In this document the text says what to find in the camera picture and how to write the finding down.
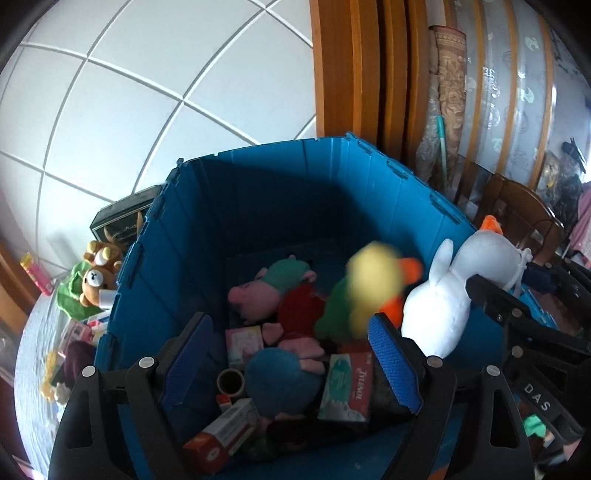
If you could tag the green and red medicine box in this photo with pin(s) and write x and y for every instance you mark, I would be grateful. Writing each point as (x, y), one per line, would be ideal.
(346, 387)

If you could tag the pink pig plush green dress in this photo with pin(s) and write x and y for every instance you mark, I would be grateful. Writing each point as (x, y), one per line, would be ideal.
(277, 286)

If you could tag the pink pig plush red dress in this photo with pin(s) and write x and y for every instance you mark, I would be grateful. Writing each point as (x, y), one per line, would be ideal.
(300, 314)

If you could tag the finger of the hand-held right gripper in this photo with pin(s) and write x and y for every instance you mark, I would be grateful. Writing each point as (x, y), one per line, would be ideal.
(496, 302)
(540, 277)

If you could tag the pink and yellow pack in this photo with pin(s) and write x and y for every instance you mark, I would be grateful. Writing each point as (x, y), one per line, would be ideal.
(37, 274)

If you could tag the clear plastic bag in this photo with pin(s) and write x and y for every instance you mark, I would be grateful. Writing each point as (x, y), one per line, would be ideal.
(561, 180)

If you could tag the brown tape roll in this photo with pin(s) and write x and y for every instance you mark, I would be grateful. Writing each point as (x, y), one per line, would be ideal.
(231, 382)

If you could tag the pale pink box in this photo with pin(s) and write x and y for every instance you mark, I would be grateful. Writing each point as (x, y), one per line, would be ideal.
(244, 346)

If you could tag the brown bear plush toy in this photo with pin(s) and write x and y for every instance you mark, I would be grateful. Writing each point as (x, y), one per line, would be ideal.
(94, 284)

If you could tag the yellow duck plush toy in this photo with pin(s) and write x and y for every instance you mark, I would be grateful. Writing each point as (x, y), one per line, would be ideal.
(371, 281)

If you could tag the wooden chair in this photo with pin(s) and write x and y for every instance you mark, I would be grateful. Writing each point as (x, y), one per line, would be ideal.
(517, 203)

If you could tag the red and white box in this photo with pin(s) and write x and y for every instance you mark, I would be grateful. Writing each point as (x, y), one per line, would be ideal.
(221, 436)

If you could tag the plastic wrapped roll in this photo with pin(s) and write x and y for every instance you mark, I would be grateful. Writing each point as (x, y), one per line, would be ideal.
(429, 152)

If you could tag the green plush toy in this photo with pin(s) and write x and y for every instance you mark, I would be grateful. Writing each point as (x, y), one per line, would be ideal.
(69, 295)

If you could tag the wooden door frame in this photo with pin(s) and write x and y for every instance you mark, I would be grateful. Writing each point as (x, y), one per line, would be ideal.
(351, 69)

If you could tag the white lace tablecloth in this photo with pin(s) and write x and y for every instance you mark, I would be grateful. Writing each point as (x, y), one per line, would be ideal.
(32, 415)

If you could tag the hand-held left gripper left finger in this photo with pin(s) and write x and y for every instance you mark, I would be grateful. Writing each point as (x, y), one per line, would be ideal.
(184, 364)

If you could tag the black box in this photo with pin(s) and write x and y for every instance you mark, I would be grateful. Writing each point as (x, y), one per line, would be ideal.
(122, 214)

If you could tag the dark maroon cloth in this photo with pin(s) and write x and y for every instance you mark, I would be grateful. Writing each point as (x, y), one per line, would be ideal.
(78, 364)

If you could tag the brown deer plush toy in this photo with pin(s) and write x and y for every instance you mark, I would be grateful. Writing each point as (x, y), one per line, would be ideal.
(107, 251)

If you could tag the frosted glass partition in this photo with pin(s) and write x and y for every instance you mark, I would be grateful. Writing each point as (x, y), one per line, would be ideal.
(508, 69)

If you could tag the white goose plush toy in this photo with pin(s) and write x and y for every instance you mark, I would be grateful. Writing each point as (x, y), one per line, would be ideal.
(438, 304)

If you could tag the blue plastic crate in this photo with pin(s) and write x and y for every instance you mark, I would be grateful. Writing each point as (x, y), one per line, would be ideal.
(258, 194)

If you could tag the blue round plush toy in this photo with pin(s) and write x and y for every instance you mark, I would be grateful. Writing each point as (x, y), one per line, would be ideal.
(281, 383)

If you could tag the rolled patterned carpet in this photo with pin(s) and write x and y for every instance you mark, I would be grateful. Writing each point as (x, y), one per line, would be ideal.
(451, 92)

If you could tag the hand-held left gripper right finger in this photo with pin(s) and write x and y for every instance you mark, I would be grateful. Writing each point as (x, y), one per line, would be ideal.
(396, 369)

